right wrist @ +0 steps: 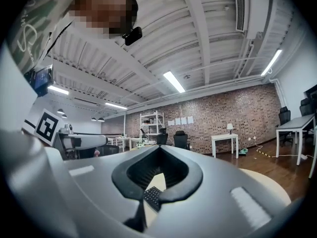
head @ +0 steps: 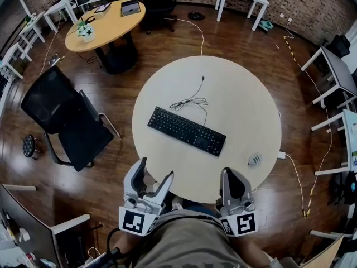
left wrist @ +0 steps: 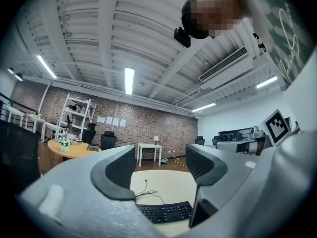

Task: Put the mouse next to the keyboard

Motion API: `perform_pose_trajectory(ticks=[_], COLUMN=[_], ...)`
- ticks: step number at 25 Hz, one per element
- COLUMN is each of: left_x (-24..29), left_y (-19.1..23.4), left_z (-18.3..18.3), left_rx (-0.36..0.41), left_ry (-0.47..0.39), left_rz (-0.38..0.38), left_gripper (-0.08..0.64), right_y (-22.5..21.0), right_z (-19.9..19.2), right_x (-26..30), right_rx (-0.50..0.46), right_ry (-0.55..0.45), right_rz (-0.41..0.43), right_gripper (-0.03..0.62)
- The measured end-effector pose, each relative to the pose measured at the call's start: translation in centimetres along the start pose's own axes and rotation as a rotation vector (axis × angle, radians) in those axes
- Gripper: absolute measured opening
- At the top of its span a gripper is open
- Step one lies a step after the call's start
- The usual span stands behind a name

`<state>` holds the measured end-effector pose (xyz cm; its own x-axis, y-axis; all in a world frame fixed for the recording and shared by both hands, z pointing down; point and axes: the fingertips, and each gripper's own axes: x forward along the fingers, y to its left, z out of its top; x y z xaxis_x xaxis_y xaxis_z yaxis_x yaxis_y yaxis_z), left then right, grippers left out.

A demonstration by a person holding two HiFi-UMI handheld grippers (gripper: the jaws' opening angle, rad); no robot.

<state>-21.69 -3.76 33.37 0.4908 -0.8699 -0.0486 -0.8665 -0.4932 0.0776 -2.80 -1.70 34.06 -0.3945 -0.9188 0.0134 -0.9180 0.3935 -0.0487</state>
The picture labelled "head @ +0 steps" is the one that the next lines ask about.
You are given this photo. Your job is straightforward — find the black round dotted stool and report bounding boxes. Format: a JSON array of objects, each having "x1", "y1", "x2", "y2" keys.
[{"x1": 22, "y1": 134, "x2": 42, "y2": 159}]

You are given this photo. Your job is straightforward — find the black keyboard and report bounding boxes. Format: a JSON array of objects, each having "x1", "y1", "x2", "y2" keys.
[{"x1": 147, "y1": 106, "x2": 227, "y2": 157}]

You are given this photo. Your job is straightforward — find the grey box device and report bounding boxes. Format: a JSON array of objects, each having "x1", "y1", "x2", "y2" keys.
[{"x1": 120, "y1": 0, "x2": 140, "y2": 17}]

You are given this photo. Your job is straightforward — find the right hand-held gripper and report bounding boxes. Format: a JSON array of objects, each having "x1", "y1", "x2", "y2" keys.
[{"x1": 214, "y1": 167, "x2": 259, "y2": 237}]

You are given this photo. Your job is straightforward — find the black belt pack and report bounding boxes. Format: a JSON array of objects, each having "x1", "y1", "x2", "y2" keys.
[{"x1": 80, "y1": 248, "x2": 123, "y2": 268}]

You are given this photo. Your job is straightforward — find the black high-back chair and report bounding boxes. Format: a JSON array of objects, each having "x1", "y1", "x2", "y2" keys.
[{"x1": 325, "y1": 34, "x2": 351, "y2": 58}]

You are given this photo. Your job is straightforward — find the white flower pot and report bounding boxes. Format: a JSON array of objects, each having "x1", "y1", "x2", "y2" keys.
[{"x1": 75, "y1": 21, "x2": 95, "y2": 43}]

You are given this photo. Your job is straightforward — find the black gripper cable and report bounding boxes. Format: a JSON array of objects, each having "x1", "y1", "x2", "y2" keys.
[{"x1": 107, "y1": 227, "x2": 123, "y2": 253}]

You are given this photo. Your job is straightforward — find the white desk with clutter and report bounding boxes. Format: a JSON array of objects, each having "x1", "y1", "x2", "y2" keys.
[{"x1": 311, "y1": 109, "x2": 357, "y2": 176}]

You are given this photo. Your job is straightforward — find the light wooden board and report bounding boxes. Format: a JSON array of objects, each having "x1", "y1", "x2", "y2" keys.
[{"x1": 300, "y1": 234, "x2": 345, "y2": 268}]

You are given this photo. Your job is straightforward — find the grey mouse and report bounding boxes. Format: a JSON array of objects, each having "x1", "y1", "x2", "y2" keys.
[{"x1": 247, "y1": 152, "x2": 262, "y2": 167}]

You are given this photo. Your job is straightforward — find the round wooden table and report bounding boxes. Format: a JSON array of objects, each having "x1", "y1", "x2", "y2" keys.
[{"x1": 64, "y1": 0, "x2": 146, "y2": 75}]

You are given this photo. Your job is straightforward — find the black keyboard cable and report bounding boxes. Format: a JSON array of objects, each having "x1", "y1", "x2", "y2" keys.
[{"x1": 169, "y1": 75, "x2": 209, "y2": 127}]

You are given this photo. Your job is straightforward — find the grey topped white table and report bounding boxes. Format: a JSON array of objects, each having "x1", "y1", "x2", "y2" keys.
[{"x1": 300, "y1": 45, "x2": 357, "y2": 108}]

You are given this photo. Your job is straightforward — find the long white wall cable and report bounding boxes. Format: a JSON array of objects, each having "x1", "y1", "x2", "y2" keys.
[{"x1": 283, "y1": 21, "x2": 333, "y2": 191}]

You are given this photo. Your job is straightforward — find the grey desk with white legs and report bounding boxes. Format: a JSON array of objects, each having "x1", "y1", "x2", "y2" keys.
[{"x1": 0, "y1": 183, "x2": 91, "y2": 268}]

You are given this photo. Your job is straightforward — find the thin white floor cable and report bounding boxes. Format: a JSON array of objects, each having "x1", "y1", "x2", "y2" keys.
[{"x1": 164, "y1": 17, "x2": 205, "y2": 56}]

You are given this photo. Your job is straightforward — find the black mesh office chair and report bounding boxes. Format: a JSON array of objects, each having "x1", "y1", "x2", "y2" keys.
[{"x1": 21, "y1": 65, "x2": 123, "y2": 172}]

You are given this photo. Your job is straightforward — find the person's left forearm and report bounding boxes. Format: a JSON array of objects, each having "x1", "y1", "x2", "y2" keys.
[{"x1": 111, "y1": 229, "x2": 140, "y2": 262}]

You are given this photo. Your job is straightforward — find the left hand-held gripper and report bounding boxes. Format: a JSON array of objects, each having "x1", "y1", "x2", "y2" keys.
[{"x1": 119, "y1": 157, "x2": 175, "y2": 237}]

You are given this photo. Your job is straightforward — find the black tablet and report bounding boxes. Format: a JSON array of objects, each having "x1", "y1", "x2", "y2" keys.
[{"x1": 94, "y1": 2, "x2": 112, "y2": 14}]

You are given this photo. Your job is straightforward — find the person's dark blue trousers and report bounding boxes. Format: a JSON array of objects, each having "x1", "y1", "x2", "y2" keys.
[{"x1": 167, "y1": 194, "x2": 221, "y2": 220}]

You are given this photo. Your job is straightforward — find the teal floor stand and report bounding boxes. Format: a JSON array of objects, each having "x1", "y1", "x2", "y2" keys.
[{"x1": 258, "y1": 20, "x2": 273, "y2": 33}]

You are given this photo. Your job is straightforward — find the yellow black striped tape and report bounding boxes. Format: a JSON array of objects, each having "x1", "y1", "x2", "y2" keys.
[
  {"x1": 302, "y1": 188, "x2": 315, "y2": 218},
  {"x1": 283, "y1": 36, "x2": 299, "y2": 65}
]

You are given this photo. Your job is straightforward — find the white power strip cable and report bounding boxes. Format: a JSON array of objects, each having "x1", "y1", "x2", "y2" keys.
[{"x1": 284, "y1": 154, "x2": 306, "y2": 214}]

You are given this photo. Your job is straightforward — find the person's khaki shirt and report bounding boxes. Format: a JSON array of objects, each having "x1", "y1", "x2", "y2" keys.
[{"x1": 133, "y1": 209, "x2": 252, "y2": 268}]

